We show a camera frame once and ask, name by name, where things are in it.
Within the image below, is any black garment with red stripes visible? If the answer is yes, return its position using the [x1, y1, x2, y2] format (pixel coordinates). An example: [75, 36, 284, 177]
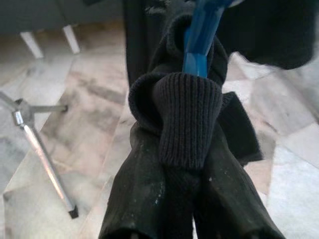
[124, 0, 319, 172]

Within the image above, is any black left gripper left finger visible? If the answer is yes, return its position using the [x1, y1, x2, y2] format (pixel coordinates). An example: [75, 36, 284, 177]
[99, 124, 199, 239]

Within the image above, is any metal clothes rack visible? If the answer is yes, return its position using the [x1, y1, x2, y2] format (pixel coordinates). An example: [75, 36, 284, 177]
[0, 91, 79, 220]

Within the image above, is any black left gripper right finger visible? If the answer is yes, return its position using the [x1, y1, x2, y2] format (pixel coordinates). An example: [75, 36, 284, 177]
[193, 124, 288, 239]

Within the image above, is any black TV cabinet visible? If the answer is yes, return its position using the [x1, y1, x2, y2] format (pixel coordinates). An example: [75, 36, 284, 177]
[0, 0, 127, 60]

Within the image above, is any blue plastic hanger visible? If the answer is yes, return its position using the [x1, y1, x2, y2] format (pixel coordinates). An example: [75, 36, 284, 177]
[181, 0, 241, 77]

